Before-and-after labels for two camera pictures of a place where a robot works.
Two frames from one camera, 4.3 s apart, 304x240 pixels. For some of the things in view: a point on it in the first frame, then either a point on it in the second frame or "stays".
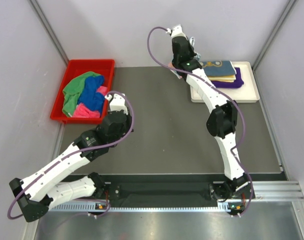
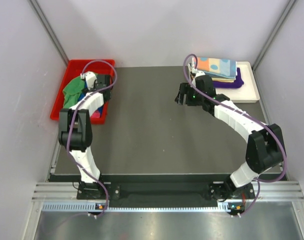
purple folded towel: [238, 83] stays
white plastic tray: [247, 93] stays
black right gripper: [191, 50] -> [182, 91]
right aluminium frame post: [286, 12] stays
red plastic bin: [106, 68] stays
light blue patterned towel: [197, 56] -> [218, 65]
